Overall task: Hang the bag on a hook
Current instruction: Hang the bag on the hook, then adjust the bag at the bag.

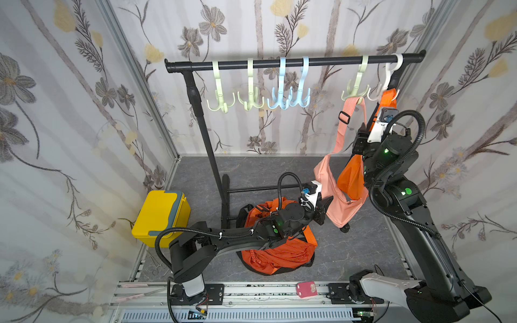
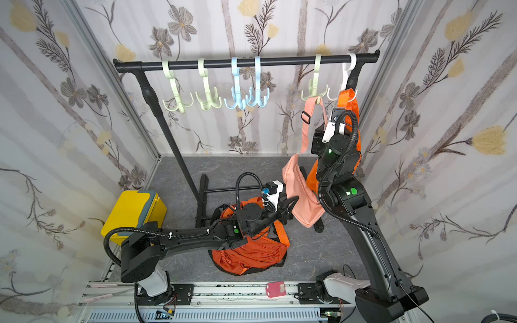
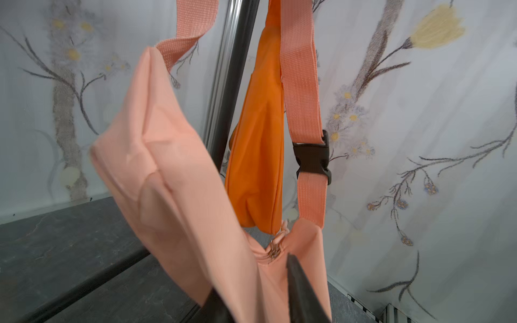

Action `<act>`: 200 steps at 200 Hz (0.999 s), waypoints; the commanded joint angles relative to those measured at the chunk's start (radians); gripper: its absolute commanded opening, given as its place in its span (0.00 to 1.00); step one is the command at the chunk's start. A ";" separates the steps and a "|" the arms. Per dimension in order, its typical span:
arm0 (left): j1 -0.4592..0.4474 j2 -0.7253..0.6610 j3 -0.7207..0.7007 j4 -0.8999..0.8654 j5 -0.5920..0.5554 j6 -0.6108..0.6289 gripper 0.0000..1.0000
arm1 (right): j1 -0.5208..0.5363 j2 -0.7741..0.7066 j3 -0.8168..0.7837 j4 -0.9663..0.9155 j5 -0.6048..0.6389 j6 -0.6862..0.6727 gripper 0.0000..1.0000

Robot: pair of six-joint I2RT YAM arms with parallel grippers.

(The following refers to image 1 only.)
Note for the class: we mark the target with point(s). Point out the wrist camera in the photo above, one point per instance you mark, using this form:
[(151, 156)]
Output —
[(310, 194), (386, 115)]

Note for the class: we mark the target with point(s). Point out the aluminium rail base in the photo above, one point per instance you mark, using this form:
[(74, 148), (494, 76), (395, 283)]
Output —
[(237, 295)]

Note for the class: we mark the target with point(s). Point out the blue hook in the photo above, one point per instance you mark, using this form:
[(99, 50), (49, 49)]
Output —
[(301, 99), (277, 96)]

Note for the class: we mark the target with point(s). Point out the bright orange crescent bag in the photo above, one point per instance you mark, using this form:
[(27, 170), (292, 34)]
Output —
[(351, 180)]

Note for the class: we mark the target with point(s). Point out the pink tag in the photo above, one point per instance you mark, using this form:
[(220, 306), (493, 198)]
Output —
[(306, 289)]

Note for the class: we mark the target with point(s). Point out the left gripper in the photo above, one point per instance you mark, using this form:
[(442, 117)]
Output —
[(320, 212)]

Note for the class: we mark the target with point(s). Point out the blue hook right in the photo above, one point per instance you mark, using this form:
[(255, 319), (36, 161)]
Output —
[(301, 99)]

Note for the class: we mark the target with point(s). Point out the green hook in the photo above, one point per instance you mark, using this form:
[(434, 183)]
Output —
[(222, 105), (252, 92), (353, 91)]

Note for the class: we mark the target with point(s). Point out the pink crescent bag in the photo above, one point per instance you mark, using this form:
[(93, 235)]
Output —
[(342, 208)]

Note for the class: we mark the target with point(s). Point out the blue hook left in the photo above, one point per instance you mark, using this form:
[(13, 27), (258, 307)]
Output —
[(277, 96)]

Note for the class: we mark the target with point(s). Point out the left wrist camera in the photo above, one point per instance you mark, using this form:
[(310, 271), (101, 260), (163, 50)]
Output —
[(310, 194)]

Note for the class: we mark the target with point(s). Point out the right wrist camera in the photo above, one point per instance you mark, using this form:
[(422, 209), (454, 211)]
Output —
[(386, 115)]

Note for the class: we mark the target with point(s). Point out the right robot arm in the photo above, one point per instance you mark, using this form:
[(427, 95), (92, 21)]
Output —
[(446, 293)]

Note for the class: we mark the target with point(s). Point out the black clothes rack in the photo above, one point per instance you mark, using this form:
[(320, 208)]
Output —
[(188, 68)]

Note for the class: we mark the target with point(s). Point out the green hook right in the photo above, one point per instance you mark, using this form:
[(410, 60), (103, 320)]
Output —
[(353, 91)]

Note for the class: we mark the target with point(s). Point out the yellow storage box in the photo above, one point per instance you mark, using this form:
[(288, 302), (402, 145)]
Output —
[(161, 210)]

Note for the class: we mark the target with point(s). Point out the white cable duct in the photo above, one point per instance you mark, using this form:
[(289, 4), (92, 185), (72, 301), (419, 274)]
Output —
[(243, 315)]

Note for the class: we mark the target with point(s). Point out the green hook far left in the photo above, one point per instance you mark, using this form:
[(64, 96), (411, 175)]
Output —
[(222, 105)]

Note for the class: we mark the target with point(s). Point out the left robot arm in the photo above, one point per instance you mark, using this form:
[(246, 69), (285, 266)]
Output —
[(187, 251)]

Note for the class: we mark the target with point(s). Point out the white hook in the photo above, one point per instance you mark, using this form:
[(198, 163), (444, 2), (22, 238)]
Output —
[(383, 85)]

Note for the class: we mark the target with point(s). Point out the dark orange waist bag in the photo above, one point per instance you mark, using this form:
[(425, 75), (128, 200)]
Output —
[(282, 254)]

